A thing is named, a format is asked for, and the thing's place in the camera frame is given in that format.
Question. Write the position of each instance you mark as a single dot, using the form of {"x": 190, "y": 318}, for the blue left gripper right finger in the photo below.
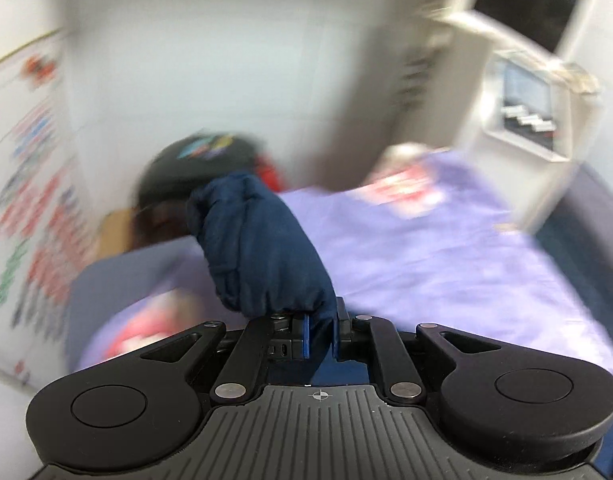
{"x": 343, "y": 333}

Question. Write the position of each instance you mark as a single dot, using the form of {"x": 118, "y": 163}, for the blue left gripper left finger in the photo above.
{"x": 290, "y": 336}

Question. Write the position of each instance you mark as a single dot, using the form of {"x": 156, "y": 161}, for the navy blue sweatshirt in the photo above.
{"x": 262, "y": 263}

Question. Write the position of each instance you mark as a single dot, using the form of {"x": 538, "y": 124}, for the purple floral bed sheet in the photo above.
{"x": 460, "y": 265}

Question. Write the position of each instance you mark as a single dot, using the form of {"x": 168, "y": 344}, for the black bag with red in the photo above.
{"x": 161, "y": 193}

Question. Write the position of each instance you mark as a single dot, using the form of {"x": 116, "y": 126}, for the grey massage bed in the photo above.
{"x": 577, "y": 239}

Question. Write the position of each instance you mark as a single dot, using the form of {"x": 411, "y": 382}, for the white medical device cart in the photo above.
{"x": 523, "y": 122}

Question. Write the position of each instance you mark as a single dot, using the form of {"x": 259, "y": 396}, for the white device monitor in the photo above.
{"x": 549, "y": 29}

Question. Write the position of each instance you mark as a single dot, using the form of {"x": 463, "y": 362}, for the wall poster chart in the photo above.
{"x": 46, "y": 237}

